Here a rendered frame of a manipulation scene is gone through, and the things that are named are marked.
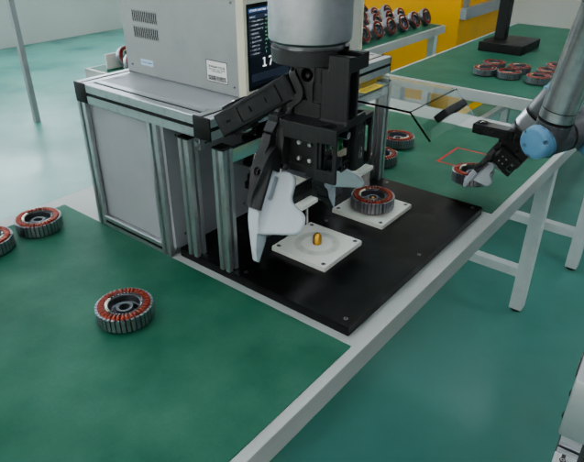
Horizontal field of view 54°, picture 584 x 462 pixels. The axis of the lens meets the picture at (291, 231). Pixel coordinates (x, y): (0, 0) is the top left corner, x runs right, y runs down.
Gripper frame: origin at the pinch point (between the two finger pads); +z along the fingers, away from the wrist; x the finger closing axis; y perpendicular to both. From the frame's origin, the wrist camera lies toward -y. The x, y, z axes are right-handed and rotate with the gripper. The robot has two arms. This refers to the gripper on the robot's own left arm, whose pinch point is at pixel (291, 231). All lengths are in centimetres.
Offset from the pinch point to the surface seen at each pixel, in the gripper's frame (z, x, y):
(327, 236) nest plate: 37, 57, -29
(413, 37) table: 41, 316, -120
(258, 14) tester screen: -13, 50, -42
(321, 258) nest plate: 37, 48, -25
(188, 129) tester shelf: 7, 32, -46
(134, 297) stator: 37, 15, -48
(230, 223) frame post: 27, 35, -39
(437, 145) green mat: 40, 137, -32
